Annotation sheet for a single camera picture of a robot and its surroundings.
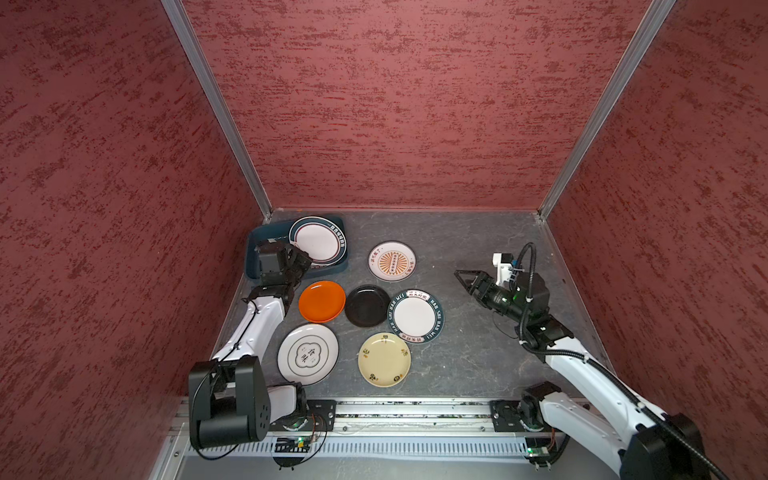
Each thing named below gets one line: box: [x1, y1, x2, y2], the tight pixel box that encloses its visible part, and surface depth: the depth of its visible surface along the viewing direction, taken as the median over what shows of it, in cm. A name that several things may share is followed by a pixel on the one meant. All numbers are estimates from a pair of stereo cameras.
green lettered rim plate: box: [387, 289, 445, 344], surface depth 94 cm
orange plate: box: [298, 280, 347, 324], surface depth 96 cm
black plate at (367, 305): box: [345, 284, 391, 327], surface depth 94 cm
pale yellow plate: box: [357, 332, 412, 388], surface depth 85 cm
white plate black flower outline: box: [277, 323, 339, 386], surface depth 85 cm
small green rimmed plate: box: [288, 215, 347, 267], surface depth 94 cm
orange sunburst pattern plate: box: [367, 240, 417, 282], surface depth 108 cm
